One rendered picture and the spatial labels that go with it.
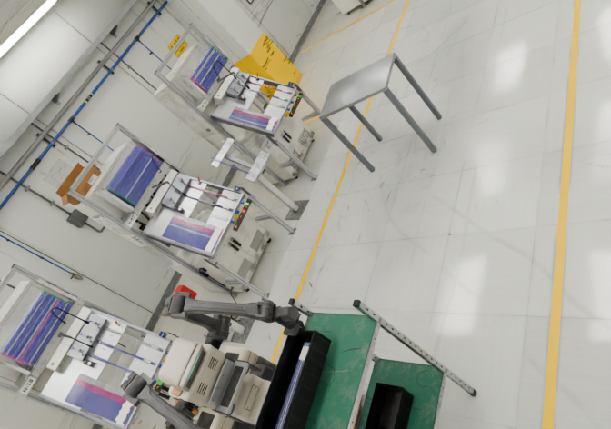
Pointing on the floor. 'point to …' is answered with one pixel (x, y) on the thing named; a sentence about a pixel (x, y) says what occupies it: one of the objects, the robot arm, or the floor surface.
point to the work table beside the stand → (375, 77)
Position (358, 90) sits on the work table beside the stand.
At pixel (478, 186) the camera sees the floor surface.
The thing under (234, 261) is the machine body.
